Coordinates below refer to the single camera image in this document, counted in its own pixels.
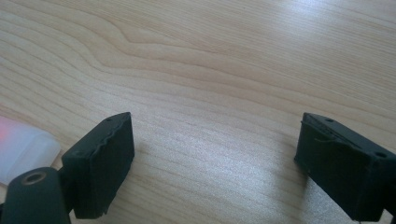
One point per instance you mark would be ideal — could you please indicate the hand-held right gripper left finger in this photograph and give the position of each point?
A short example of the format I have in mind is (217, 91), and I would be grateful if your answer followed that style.
(102, 161)

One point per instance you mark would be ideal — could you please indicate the orange highlighter pen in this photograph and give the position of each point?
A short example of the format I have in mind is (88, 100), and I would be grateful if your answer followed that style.
(25, 149)

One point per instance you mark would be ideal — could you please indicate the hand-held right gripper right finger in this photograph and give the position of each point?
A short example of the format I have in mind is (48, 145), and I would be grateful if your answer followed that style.
(345, 168)

